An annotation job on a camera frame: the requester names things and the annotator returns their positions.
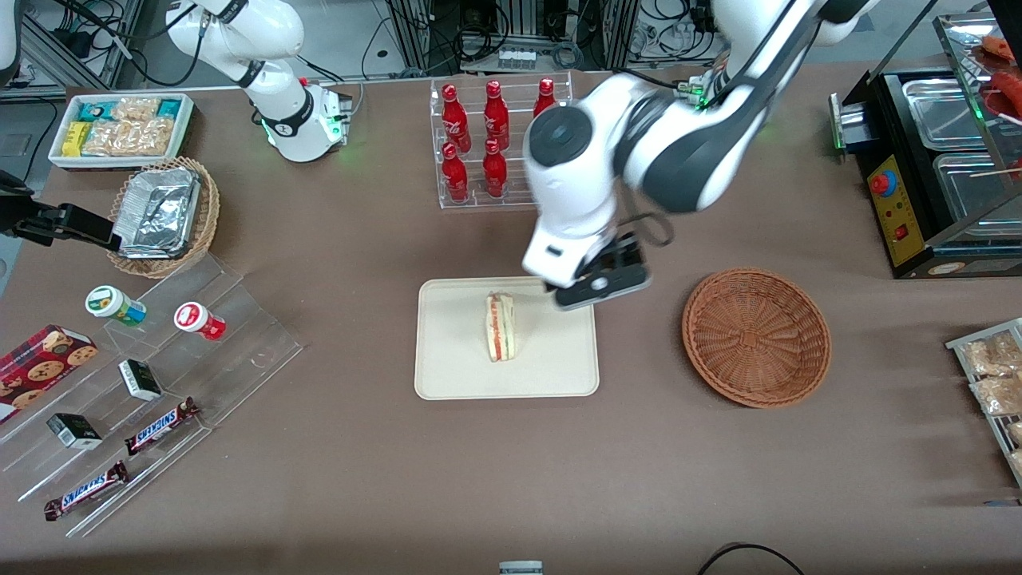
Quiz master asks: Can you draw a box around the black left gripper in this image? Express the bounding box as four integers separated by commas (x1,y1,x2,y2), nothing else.
554,234,651,311

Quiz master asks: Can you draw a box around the triangular sandwich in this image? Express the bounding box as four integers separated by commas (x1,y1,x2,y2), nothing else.
485,291,517,363

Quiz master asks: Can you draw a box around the tan wicker basket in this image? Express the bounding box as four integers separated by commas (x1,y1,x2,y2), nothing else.
107,157,221,279

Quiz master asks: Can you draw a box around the brown wicker basket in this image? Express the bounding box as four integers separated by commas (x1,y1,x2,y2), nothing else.
682,268,832,409

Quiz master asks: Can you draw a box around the cream plastic tray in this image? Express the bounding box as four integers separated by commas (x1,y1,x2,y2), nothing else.
414,276,600,400

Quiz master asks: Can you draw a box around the tray of packaged snacks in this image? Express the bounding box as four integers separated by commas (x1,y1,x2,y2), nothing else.
945,318,1022,489

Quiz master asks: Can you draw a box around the white rectangular snack bin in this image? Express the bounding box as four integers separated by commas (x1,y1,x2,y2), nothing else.
48,93,196,171

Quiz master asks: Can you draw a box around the aluminium foil container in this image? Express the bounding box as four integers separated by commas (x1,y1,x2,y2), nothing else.
113,166,201,260

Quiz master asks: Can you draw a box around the green lid white cup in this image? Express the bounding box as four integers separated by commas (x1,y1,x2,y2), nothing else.
85,285,148,327

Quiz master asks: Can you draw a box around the yellow snack packet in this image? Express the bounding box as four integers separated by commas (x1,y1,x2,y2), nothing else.
61,121,93,158

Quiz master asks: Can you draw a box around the large clear cracker bag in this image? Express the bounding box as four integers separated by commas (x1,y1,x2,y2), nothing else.
82,117,176,157

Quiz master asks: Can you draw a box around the small clear cracker bag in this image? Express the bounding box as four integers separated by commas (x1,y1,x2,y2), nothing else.
112,97,161,123

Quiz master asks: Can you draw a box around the red plaid cookie box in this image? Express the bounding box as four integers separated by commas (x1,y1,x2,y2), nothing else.
0,324,99,425

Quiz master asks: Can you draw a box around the red lid white cup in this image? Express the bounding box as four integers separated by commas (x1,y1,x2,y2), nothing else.
174,302,227,342

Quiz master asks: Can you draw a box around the clear acrylic bottle rack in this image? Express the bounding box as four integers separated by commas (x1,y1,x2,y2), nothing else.
430,71,574,210

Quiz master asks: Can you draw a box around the small black box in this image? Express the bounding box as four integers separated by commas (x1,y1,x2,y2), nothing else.
118,359,163,402
46,413,104,450

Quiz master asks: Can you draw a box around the clear acrylic stepped display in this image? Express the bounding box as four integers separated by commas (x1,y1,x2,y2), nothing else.
0,254,305,538

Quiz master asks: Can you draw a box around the Snickers chocolate bar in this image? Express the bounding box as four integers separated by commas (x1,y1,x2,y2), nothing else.
43,461,129,522
124,397,201,457

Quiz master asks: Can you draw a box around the black hot food appliance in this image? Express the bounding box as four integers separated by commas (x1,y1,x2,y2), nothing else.
829,0,1022,280

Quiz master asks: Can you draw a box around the stainless steel pan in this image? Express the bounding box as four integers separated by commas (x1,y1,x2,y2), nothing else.
932,152,1022,226
902,77,989,153

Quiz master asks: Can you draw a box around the aluminium frame rack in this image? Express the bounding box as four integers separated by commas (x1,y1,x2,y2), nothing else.
16,0,146,90

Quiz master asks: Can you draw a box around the black cable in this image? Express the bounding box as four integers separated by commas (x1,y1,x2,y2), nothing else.
696,543,808,575

